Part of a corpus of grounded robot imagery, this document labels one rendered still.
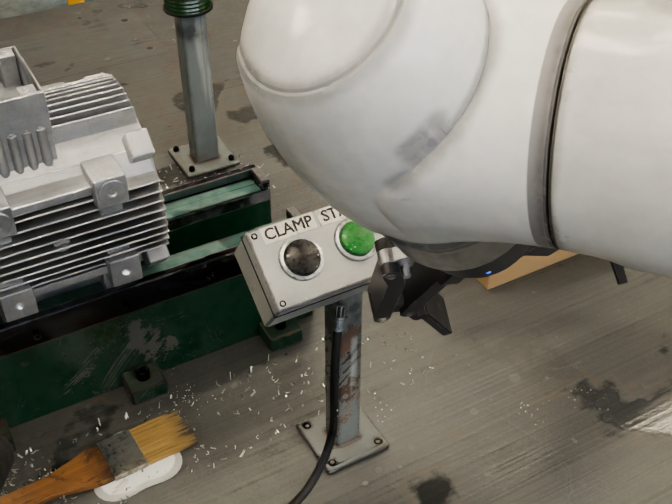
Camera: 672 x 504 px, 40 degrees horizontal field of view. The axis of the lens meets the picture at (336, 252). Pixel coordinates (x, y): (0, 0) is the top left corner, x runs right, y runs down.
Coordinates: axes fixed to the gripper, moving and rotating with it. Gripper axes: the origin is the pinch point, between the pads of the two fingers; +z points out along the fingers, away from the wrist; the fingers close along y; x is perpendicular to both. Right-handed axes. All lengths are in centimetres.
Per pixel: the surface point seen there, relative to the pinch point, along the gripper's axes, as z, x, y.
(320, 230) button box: -2.4, -8.8, 14.2
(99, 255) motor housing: 0.8, -15.0, 36.7
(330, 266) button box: -1.9, -5.8, 14.1
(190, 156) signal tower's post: 39, -45, 44
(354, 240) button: -1.4, -7.5, 11.8
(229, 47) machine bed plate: 59, -75, 43
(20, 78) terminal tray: -6.7, -31.1, 38.3
